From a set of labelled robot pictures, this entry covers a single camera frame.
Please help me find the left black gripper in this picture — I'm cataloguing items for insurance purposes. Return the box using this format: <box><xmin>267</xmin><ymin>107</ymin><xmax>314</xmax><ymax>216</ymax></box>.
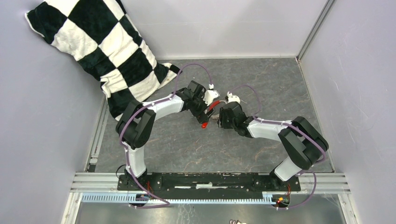
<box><xmin>190</xmin><ymin>92</ymin><xmax>216</xmax><ymax>124</ymax></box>

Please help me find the large metal keyring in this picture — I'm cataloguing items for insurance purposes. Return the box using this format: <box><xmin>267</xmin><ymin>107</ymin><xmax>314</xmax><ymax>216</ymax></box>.
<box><xmin>205</xmin><ymin>100</ymin><xmax>227</xmax><ymax>120</ymax></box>

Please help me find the red key tag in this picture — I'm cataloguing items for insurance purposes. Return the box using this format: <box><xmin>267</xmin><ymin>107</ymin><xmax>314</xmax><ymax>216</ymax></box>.
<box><xmin>201</xmin><ymin>122</ymin><xmax>209</xmax><ymax>129</ymax></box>

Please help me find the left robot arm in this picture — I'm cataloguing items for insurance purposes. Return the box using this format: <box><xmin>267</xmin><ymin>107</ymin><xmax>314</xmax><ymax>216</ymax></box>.
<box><xmin>116</xmin><ymin>81</ymin><xmax>219</xmax><ymax>190</ymax></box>

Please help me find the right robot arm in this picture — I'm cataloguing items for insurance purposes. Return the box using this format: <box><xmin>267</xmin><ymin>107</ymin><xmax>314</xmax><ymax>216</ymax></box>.
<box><xmin>218</xmin><ymin>102</ymin><xmax>329</xmax><ymax>190</ymax></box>

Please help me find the black white checkered cloth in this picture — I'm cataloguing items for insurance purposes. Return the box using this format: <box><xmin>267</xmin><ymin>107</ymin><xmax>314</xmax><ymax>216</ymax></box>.
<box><xmin>25</xmin><ymin>0</ymin><xmax>179</xmax><ymax>120</ymax></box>

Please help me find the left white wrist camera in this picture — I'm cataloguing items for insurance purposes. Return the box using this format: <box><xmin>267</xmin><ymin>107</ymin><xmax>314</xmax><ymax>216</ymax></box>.
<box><xmin>203</xmin><ymin>90</ymin><xmax>219</xmax><ymax>105</ymax></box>

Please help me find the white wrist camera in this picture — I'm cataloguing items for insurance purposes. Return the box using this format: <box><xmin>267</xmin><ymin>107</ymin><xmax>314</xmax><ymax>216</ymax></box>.
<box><xmin>203</xmin><ymin>90</ymin><xmax>219</xmax><ymax>105</ymax></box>
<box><xmin>225</xmin><ymin>91</ymin><xmax>240</xmax><ymax>104</ymax></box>

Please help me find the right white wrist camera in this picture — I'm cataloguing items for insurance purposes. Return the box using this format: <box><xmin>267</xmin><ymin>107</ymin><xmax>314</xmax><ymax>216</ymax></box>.
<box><xmin>225</xmin><ymin>91</ymin><xmax>240</xmax><ymax>104</ymax></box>

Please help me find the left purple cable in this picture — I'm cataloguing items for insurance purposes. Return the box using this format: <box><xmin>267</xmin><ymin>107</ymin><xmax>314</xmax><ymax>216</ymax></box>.
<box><xmin>118</xmin><ymin>63</ymin><xmax>215</xmax><ymax>210</ymax></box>

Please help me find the purple cable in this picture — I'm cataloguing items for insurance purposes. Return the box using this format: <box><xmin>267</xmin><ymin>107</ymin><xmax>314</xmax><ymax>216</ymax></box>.
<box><xmin>229</xmin><ymin>84</ymin><xmax>327</xmax><ymax>210</ymax></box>
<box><xmin>118</xmin><ymin>63</ymin><xmax>215</xmax><ymax>210</ymax></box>

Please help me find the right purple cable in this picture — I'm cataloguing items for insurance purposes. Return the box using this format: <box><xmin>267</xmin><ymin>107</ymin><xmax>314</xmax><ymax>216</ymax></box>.
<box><xmin>229</xmin><ymin>84</ymin><xmax>327</xmax><ymax>210</ymax></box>

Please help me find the blue slotted cable duct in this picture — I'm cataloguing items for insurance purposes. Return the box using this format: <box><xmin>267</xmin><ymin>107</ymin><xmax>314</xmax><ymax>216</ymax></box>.
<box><xmin>81</xmin><ymin>193</ymin><xmax>276</xmax><ymax>204</ymax></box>

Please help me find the aluminium frame rail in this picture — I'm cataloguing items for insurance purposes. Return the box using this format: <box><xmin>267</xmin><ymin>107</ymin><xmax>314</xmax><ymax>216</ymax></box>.
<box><xmin>62</xmin><ymin>172</ymin><xmax>358</xmax><ymax>224</ymax></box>

